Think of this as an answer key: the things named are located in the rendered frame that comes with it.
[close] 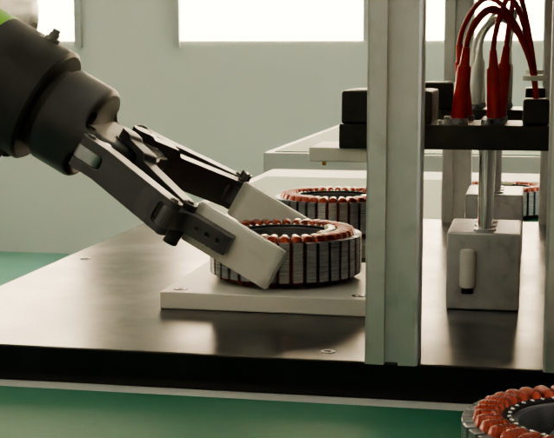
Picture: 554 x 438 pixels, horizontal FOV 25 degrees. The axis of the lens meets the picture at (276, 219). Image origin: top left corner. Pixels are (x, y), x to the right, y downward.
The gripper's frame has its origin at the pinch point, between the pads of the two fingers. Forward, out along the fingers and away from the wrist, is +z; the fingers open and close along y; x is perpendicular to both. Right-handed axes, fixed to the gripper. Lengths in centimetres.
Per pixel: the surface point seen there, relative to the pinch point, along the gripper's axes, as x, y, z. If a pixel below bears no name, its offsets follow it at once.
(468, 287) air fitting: 5.5, 4.9, 12.8
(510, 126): 16.2, 3.5, 9.7
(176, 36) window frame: -51, -469, -134
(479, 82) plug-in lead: 16.8, -21.9, 5.7
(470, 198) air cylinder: 7.7, -20.5, 10.3
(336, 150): 8.7, 3.0, 0.2
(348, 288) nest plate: 0.8, 3.9, 5.8
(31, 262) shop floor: -170, -445, -138
